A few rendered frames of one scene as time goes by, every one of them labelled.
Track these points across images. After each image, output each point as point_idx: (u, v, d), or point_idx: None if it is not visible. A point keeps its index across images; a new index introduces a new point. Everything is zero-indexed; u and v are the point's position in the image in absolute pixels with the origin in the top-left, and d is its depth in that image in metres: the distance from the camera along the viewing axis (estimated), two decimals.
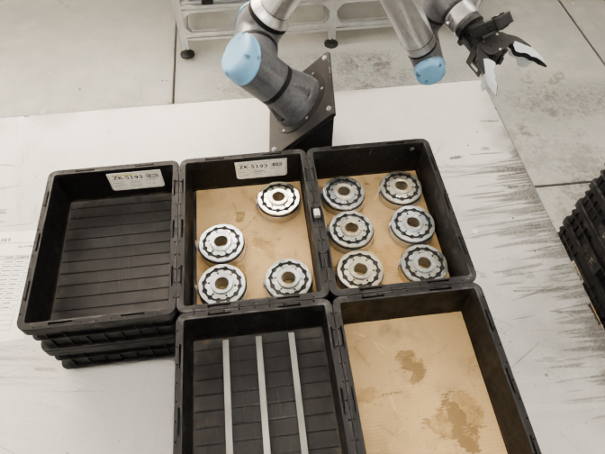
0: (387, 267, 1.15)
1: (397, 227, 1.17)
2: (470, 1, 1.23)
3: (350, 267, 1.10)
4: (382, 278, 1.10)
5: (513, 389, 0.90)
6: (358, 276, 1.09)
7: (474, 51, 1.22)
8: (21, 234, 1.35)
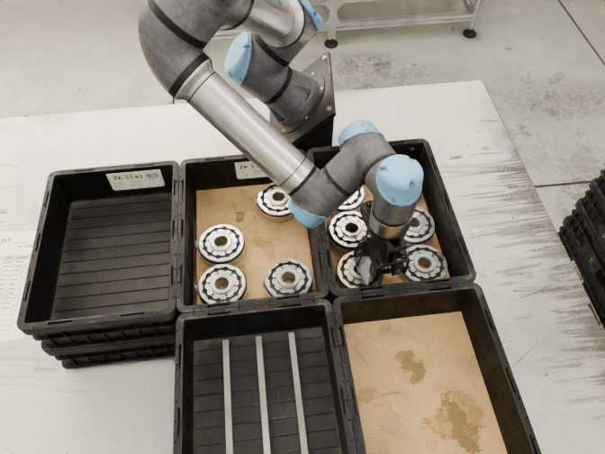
0: None
1: None
2: None
3: (350, 267, 1.10)
4: (382, 278, 1.10)
5: (513, 389, 0.90)
6: (358, 276, 1.09)
7: None
8: (21, 234, 1.35)
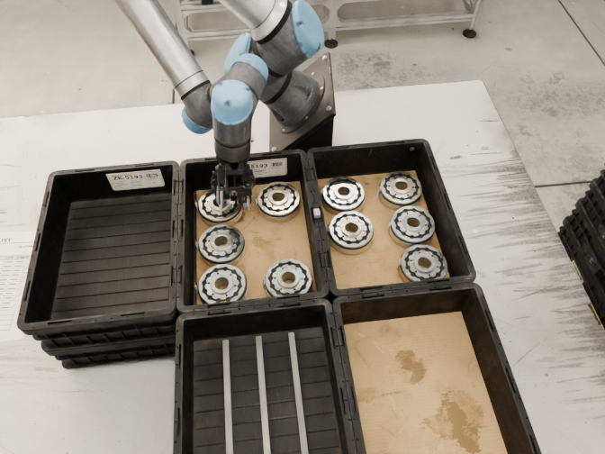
0: (387, 267, 1.15)
1: (397, 227, 1.18)
2: None
3: (211, 200, 1.21)
4: (238, 212, 1.20)
5: (513, 389, 0.90)
6: (215, 207, 1.20)
7: (249, 172, 1.11)
8: (21, 234, 1.35)
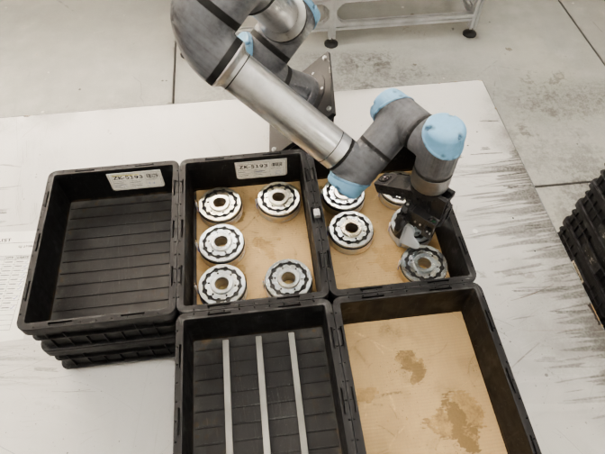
0: (387, 267, 1.15)
1: None
2: (413, 171, 0.97)
3: (211, 200, 1.21)
4: (238, 212, 1.20)
5: (513, 389, 0.90)
6: (215, 207, 1.20)
7: None
8: (21, 234, 1.35)
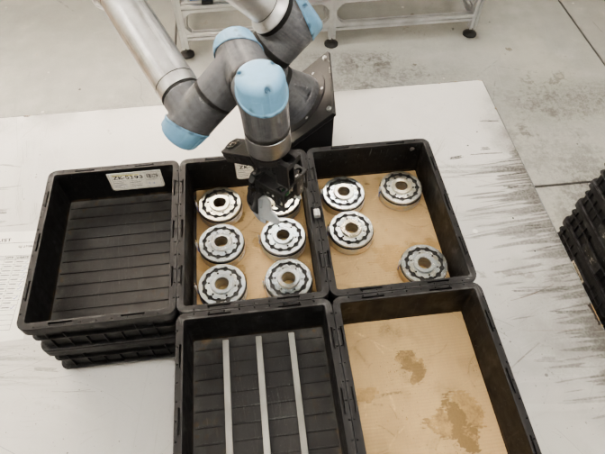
0: (387, 267, 1.15)
1: (266, 240, 1.15)
2: (244, 133, 0.82)
3: (211, 200, 1.21)
4: (238, 212, 1.20)
5: (513, 389, 0.90)
6: (215, 207, 1.20)
7: None
8: (21, 234, 1.35)
